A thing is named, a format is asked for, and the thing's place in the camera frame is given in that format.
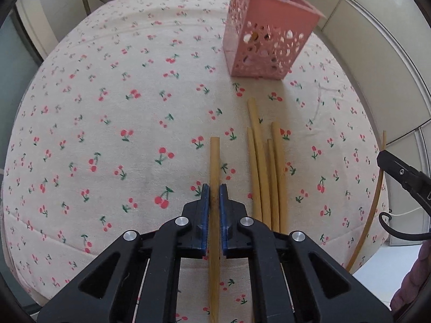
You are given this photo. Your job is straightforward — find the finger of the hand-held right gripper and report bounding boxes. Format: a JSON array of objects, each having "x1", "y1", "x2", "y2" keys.
[{"x1": 376, "y1": 150, "x2": 431, "y2": 209}]

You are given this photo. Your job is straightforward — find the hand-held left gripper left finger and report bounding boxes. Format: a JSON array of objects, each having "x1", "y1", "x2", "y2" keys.
[{"x1": 36, "y1": 183, "x2": 211, "y2": 323}]

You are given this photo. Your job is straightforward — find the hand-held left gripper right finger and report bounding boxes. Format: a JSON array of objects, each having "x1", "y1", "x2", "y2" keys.
[{"x1": 220, "y1": 183, "x2": 394, "y2": 323}]

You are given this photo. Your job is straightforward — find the tan bamboo chopstick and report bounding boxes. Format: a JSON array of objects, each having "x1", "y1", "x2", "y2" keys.
[
  {"x1": 247, "y1": 97, "x2": 273, "y2": 231},
  {"x1": 246, "y1": 127, "x2": 263, "y2": 223},
  {"x1": 346, "y1": 131, "x2": 388, "y2": 273},
  {"x1": 267, "y1": 139, "x2": 280, "y2": 233},
  {"x1": 208, "y1": 137, "x2": 221, "y2": 323}
]

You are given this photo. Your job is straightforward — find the pink perforated plastic basket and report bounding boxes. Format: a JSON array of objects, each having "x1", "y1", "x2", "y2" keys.
[{"x1": 222, "y1": 0, "x2": 326, "y2": 80}]

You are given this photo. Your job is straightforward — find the person's right hand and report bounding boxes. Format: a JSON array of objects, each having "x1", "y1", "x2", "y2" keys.
[{"x1": 391, "y1": 245, "x2": 431, "y2": 321}]

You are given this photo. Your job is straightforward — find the cherry print tablecloth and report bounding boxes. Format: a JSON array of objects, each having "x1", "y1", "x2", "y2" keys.
[{"x1": 2, "y1": 0, "x2": 392, "y2": 323}]

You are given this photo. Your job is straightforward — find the white base cabinet drawers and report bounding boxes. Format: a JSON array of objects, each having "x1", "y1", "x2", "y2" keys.
[{"x1": 300, "y1": 0, "x2": 431, "y2": 149}]

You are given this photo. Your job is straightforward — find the black cable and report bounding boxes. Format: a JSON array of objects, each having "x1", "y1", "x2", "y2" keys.
[{"x1": 378, "y1": 211, "x2": 431, "y2": 240}]

